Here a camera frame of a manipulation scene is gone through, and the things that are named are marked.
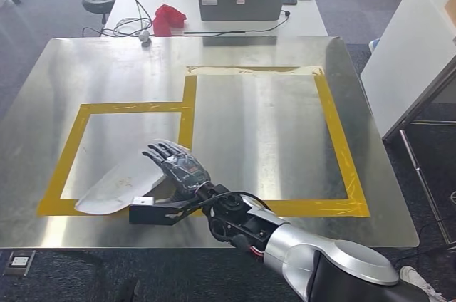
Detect black robot foot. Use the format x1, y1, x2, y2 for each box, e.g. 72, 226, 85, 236
117, 280, 141, 302

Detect metal top workbench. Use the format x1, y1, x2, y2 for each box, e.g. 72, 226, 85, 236
0, 35, 421, 250

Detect large yellow tape frame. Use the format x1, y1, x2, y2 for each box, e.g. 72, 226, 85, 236
183, 66, 371, 218

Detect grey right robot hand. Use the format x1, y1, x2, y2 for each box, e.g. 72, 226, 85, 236
141, 140, 211, 199

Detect brown cardboard sheet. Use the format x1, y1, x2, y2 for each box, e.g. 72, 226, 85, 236
444, 0, 456, 46

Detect small yellow tape frame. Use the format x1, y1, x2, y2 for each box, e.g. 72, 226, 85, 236
37, 101, 197, 218

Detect red cloth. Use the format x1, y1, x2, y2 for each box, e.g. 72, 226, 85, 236
153, 4, 187, 38

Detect coiled black cable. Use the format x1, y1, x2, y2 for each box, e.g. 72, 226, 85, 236
82, 0, 154, 39

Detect white table steel legs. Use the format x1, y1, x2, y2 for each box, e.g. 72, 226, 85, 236
360, 0, 456, 246

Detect white curved plastic panel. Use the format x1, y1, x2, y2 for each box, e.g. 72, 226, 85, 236
74, 139, 189, 216

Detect black laptop cable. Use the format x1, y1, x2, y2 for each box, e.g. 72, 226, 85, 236
183, 9, 291, 36

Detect floor socket box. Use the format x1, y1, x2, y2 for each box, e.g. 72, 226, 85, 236
3, 250, 36, 277

